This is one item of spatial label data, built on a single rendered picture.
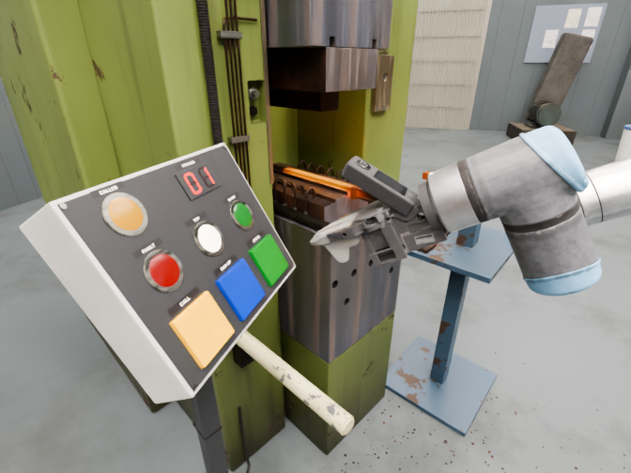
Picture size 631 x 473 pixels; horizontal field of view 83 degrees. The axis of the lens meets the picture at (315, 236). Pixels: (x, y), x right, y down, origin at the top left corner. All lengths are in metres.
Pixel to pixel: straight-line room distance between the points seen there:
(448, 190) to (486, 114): 8.38
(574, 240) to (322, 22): 0.65
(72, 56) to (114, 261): 0.84
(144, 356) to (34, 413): 1.57
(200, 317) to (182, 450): 1.18
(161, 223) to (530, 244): 0.49
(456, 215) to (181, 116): 0.60
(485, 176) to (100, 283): 0.47
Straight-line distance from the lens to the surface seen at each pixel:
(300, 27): 0.89
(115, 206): 0.50
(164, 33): 0.84
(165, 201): 0.55
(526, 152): 0.50
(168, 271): 0.51
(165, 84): 0.84
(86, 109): 1.24
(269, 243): 0.67
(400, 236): 0.55
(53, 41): 1.23
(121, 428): 1.82
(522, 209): 0.51
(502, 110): 8.89
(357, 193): 1.04
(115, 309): 0.48
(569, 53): 8.43
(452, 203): 0.49
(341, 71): 0.95
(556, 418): 1.95
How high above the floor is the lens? 1.33
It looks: 26 degrees down
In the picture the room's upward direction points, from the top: straight up
